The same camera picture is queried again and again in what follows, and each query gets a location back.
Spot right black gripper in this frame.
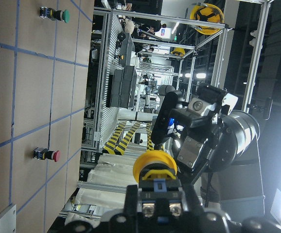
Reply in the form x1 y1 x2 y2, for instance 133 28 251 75
176 83 243 174

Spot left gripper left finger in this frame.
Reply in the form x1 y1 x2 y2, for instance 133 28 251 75
123 184 140 233

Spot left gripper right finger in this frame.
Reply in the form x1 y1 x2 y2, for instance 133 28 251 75
179 184 204 218

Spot yellow push button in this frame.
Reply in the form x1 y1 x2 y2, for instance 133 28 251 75
133 150 185 222

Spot red push button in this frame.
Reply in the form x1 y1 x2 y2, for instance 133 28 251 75
33 147 61 162

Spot green push button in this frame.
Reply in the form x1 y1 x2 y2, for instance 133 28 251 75
39 6 70 23

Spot yellow hard hat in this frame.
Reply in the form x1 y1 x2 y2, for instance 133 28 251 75
190 3 225 35

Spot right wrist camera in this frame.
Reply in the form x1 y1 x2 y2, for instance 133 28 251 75
151 90 184 148

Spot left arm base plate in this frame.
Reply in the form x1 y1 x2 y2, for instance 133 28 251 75
0 204 17 233

